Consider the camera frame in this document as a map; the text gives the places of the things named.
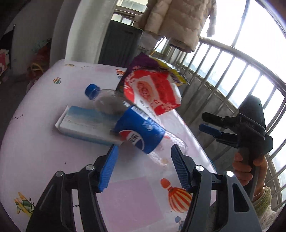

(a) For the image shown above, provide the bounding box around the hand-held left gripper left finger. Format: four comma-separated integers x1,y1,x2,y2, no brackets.
26,145,119,232

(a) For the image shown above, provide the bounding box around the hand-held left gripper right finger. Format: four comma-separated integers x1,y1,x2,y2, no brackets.
171,144,262,232

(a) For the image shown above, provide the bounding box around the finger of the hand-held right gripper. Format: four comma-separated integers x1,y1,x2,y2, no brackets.
199,124,239,145
202,112,240,131

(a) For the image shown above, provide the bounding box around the clear plastic bottle blue label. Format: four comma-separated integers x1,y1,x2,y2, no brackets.
85,84,188,167

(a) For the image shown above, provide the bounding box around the person's right forearm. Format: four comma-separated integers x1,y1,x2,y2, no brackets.
252,185,273,218

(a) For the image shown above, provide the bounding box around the person's right hand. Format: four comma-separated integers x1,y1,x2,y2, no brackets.
232,153,268,199

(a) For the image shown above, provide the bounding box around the white blue box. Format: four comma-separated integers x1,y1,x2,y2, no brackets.
55,105,124,146

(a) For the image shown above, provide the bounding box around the metal balcony railing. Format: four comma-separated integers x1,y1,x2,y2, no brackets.
112,0,286,215

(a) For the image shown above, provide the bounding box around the red white snack bag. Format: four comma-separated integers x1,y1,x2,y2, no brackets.
123,69,182,116

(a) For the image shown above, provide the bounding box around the purple snack bag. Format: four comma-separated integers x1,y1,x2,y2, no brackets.
116,52,188,92

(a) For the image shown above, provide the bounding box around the beige hanging jacket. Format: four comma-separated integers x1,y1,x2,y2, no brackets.
140,0,218,53

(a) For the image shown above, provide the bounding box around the colourful cloth pile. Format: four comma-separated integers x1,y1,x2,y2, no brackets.
27,38,53,77

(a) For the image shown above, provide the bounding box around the white curtain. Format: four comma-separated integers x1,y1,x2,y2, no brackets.
50,0,117,65

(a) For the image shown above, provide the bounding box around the pink floral blanket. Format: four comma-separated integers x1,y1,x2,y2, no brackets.
0,49,11,83

